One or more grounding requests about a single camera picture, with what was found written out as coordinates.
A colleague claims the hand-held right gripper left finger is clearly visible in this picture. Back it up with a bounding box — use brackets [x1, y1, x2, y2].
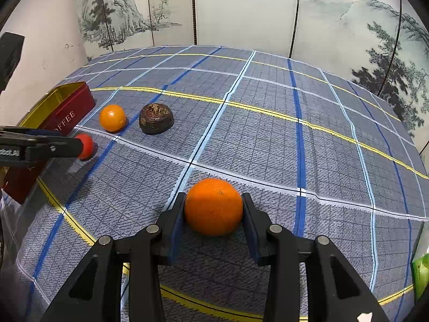
[40, 192, 187, 322]

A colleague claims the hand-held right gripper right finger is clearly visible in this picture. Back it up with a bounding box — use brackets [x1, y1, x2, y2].
[241, 193, 391, 322]

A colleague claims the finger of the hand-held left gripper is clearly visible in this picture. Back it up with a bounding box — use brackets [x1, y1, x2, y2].
[20, 137, 84, 162]
[0, 126, 68, 145]

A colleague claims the red tomato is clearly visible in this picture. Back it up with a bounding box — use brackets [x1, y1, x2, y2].
[74, 133, 94, 160]

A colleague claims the large orange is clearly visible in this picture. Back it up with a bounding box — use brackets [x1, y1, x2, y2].
[184, 178, 243, 236]

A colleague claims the red tin box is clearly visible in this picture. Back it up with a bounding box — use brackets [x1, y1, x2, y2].
[2, 81, 96, 205]

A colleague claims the small orange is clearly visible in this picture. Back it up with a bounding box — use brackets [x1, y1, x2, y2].
[99, 104, 127, 133]

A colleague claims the blue plaid tablecloth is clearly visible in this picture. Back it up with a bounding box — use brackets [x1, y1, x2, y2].
[0, 45, 429, 322]

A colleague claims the green packet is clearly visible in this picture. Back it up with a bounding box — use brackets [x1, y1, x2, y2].
[412, 253, 429, 301]

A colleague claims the painted folding screen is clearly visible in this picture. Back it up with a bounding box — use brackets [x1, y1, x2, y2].
[72, 0, 429, 138]

